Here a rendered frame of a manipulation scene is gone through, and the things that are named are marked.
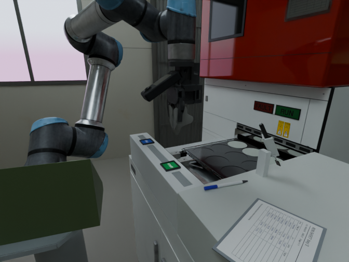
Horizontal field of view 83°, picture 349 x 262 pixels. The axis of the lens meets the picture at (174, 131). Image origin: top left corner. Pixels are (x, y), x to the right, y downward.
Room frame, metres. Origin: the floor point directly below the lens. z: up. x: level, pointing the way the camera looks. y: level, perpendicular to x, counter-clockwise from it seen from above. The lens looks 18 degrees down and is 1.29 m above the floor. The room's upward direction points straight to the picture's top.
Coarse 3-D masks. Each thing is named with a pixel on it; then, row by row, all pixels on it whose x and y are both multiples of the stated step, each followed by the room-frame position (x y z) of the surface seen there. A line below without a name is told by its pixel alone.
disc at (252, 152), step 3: (243, 150) 0.89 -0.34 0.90; (246, 150) 0.89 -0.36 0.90; (249, 150) 0.89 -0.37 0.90; (252, 150) 0.89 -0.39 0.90; (255, 150) 0.89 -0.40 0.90; (258, 150) 0.89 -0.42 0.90; (246, 153) 0.86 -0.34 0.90; (249, 153) 0.86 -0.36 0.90; (252, 153) 0.86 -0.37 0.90; (255, 153) 0.86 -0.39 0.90; (258, 153) 0.86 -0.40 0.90
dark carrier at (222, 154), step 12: (216, 144) 0.98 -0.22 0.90; (204, 156) 0.82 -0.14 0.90; (216, 156) 0.83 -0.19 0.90; (228, 156) 0.83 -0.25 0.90; (240, 156) 0.83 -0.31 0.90; (252, 156) 0.82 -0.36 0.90; (276, 156) 0.82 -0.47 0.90; (216, 168) 0.71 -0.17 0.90; (228, 168) 0.71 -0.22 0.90; (240, 168) 0.71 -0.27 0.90; (252, 168) 0.71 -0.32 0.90
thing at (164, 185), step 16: (144, 160) 0.73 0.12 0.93; (160, 160) 0.67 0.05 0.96; (176, 160) 0.67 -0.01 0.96; (144, 176) 0.74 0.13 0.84; (160, 176) 0.57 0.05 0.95; (176, 176) 0.56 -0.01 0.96; (192, 176) 0.55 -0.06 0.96; (160, 192) 0.58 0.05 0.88; (176, 192) 0.47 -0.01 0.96; (176, 208) 0.47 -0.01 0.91; (176, 224) 0.47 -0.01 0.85
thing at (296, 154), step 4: (236, 128) 1.12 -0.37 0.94; (236, 132) 1.12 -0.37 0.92; (240, 132) 1.09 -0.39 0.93; (244, 132) 1.06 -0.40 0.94; (248, 132) 1.05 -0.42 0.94; (236, 136) 1.11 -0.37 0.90; (248, 136) 1.03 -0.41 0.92; (252, 136) 1.01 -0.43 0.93; (256, 136) 0.99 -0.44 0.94; (256, 140) 0.98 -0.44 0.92; (260, 140) 0.96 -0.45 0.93; (276, 144) 0.87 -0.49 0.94; (280, 144) 0.87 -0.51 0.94; (280, 148) 0.85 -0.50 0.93; (284, 148) 0.84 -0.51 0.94; (288, 148) 0.82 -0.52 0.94; (288, 152) 0.82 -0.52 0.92; (292, 152) 0.80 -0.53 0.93; (296, 152) 0.79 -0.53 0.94; (300, 152) 0.78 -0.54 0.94; (296, 156) 0.78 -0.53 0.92
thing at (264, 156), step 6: (264, 138) 0.55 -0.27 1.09; (270, 138) 0.54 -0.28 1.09; (264, 144) 0.56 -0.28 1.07; (270, 144) 0.55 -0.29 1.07; (264, 150) 0.56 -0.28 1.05; (270, 150) 0.56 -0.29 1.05; (276, 150) 0.55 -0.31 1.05; (258, 156) 0.56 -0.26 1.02; (264, 156) 0.54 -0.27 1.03; (270, 156) 0.55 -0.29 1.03; (258, 162) 0.56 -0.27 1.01; (264, 162) 0.54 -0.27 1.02; (258, 168) 0.56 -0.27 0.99; (264, 168) 0.54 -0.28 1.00; (258, 174) 0.55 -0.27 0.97; (264, 174) 0.54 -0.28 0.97
